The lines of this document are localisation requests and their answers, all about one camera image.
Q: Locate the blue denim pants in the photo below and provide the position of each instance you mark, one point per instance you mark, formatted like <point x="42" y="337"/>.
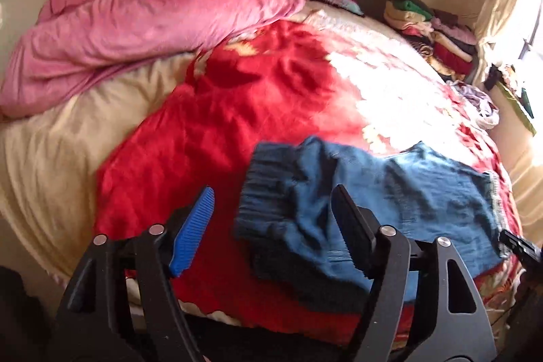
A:
<point x="424" y="192"/>

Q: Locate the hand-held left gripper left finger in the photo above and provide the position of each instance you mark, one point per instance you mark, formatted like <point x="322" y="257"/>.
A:
<point x="191" y="234"/>

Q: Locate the pale patterned bedspread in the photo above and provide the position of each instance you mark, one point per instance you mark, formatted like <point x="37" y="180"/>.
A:
<point x="352" y="22"/>

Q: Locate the white bag of clothes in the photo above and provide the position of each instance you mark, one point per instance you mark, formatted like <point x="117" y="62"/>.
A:
<point x="479" y="103"/>

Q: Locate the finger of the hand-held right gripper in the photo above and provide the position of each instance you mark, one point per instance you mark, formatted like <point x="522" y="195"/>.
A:
<point x="519" y="245"/>

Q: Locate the window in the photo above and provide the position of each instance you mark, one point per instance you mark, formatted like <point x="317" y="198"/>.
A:
<point x="534" y="5"/>

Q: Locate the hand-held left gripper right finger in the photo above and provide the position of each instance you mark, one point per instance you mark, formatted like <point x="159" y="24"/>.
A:
<point x="352" y="222"/>

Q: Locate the red floral blanket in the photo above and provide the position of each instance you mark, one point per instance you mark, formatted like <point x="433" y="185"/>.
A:
<point x="220" y="124"/>

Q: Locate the cream bed sheet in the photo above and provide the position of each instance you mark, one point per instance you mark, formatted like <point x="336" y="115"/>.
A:
<point x="51" y="158"/>

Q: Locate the pile of folded clothes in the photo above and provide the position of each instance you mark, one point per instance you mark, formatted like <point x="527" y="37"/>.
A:
<point x="445" y="48"/>

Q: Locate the pink duvet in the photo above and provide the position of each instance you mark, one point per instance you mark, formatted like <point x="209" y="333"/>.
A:
<point x="127" y="27"/>

